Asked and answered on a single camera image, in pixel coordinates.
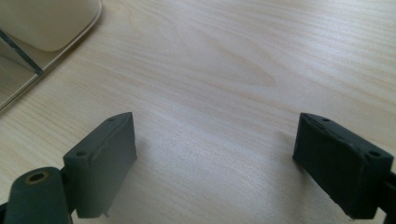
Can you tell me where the cream plastic tray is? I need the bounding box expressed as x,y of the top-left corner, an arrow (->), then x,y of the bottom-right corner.
0,0 -> 104,111

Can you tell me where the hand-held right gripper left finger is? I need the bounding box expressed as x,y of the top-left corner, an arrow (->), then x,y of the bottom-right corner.
63,111 -> 138,219

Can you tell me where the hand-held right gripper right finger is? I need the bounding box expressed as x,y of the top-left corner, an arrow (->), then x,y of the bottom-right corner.
291,112 -> 394,220

